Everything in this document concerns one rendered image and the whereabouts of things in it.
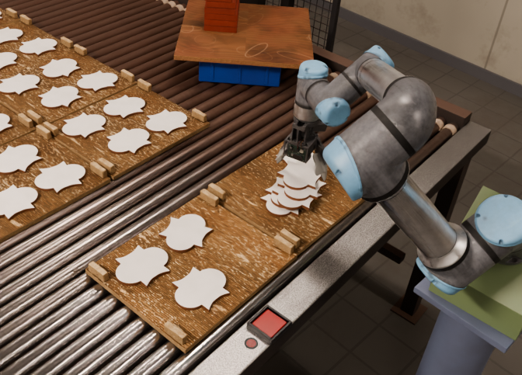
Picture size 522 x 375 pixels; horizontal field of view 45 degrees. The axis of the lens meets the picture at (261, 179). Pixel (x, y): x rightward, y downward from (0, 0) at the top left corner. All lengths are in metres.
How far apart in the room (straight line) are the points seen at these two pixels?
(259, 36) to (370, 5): 2.75
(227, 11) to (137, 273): 1.19
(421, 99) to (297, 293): 0.64
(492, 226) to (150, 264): 0.81
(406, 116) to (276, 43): 1.31
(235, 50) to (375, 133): 1.26
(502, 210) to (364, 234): 0.46
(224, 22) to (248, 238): 1.03
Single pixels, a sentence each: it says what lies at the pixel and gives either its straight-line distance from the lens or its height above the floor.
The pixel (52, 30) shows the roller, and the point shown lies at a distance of 2.79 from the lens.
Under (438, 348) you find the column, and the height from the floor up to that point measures 0.65.
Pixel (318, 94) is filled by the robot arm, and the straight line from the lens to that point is 1.55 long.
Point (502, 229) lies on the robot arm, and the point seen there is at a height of 1.22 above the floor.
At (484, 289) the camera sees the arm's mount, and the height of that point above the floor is 0.97.
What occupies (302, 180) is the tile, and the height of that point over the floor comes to 0.99.
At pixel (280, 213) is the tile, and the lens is 1.75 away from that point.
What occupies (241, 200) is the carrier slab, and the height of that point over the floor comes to 0.94.
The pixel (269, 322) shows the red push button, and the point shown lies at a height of 0.93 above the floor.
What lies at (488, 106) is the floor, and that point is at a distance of 4.46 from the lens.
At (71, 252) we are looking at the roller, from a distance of 1.70.
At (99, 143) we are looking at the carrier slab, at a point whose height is 0.94.
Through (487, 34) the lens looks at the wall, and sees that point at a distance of 4.67.
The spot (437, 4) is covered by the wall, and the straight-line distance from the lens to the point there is 4.80.
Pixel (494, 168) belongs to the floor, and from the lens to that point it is 3.86.
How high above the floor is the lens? 2.10
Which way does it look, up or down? 38 degrees down
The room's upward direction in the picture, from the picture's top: 5 degrees clockwise
